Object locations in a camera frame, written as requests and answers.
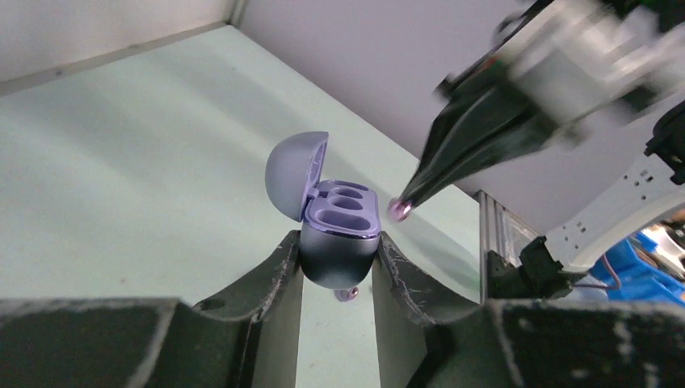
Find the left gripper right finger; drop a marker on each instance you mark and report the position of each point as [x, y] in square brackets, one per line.
[430, 336]

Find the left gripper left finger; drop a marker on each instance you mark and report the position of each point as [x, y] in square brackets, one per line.
[245, 335]

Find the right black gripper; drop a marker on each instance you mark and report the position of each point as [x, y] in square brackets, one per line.
[549, 68]

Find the purple earbud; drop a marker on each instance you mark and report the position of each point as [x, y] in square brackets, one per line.
[346, 295]
[398, 210]

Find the purple earbud charging case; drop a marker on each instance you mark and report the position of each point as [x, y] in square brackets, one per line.
[340, 220]

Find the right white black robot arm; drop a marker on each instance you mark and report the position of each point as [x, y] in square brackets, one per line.
[652, 186]

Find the blue plastic bin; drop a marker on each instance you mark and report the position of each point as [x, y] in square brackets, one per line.
[646, 266]

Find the aluminium frame rail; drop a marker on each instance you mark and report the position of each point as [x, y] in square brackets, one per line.
[502, 237]

